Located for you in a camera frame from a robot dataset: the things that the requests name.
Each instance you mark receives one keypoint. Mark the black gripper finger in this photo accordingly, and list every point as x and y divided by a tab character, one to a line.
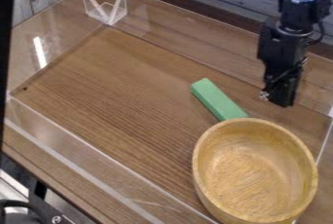
282	94

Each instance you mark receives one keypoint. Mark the clear acrylic tray wall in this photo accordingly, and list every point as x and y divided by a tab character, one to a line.
126	138

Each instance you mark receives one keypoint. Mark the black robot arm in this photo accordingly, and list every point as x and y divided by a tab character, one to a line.
304	14

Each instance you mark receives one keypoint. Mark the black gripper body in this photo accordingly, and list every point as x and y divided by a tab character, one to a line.
282	53

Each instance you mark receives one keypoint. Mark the clear acrylic corner bracket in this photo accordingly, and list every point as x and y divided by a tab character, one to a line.
106	12

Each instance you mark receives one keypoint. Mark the brown wooden bowl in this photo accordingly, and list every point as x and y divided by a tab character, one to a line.
254	172

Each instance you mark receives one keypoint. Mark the green rectangular block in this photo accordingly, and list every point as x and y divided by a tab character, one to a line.
215	100

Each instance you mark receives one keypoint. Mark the black metal table bracket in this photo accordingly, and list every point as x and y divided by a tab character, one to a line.
46	212

